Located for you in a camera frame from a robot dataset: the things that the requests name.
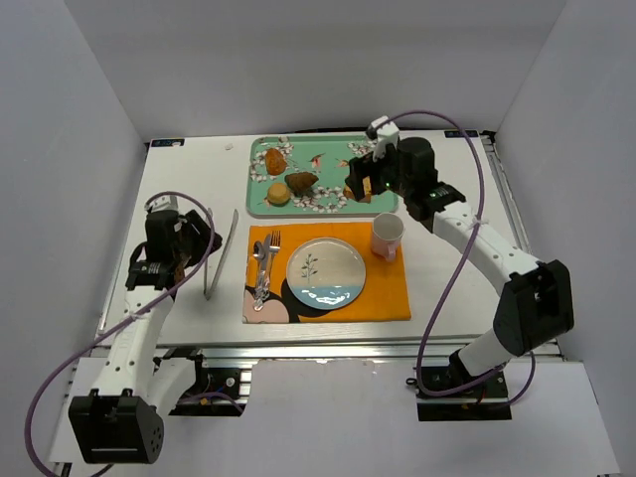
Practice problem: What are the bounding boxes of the metal serving tongs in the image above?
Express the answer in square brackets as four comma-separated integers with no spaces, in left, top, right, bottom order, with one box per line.
[204,209,239,301]

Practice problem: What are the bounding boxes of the round yellow muffin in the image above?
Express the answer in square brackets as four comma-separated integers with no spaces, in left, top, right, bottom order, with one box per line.
[266,183,291,207]

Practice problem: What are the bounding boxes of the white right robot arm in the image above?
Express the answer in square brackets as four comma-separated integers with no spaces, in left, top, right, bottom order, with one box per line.
[346,137,574,398]

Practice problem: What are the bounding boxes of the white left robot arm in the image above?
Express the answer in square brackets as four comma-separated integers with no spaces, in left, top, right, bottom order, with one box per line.
[68,209,223,465]

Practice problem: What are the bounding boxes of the orange glazed bread roll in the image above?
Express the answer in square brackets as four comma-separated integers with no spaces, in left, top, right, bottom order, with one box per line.
[264,148,287,176]

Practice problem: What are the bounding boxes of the sliced loaf cake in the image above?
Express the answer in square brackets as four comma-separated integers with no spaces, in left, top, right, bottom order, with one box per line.
[343,177,373,204]

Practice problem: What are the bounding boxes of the pink and white mug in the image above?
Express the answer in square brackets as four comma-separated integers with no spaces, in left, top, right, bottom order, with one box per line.
[371,213,404,262]

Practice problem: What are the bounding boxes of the brown chocolate pastry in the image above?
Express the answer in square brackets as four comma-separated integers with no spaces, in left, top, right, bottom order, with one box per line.
[284,172,319,196]

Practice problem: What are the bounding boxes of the green floral tray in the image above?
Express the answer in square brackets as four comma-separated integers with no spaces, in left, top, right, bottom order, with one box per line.
[245,133,398,219]

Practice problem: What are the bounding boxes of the silver spoon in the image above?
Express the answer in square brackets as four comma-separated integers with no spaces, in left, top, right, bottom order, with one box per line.
[252,240,266,311]

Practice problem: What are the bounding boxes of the silver fork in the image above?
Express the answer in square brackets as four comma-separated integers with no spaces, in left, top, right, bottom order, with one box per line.
[263,230,281,300]

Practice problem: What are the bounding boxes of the silver knife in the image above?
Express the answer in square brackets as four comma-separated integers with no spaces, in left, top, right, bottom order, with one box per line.
[261,234,271,305]

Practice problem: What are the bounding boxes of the white and blue plate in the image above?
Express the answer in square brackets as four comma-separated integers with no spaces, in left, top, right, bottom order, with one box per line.
[286,238,367,311]

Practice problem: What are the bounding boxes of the orange placemat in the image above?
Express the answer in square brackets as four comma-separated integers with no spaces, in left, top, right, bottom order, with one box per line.
[242,222,411,324]

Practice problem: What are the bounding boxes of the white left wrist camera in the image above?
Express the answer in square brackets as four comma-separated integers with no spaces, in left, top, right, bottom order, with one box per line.
[144,194,179,214]

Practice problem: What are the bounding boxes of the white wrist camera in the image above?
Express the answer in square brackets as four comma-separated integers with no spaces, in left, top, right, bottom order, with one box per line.
[144,194,179,214]
[366,115,399,162]

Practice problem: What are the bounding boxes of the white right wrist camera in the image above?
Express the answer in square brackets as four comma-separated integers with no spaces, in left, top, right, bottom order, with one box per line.
[366,115,399,162]

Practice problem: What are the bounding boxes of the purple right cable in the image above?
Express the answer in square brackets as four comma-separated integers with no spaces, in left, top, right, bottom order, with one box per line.
[377,109,538,404]

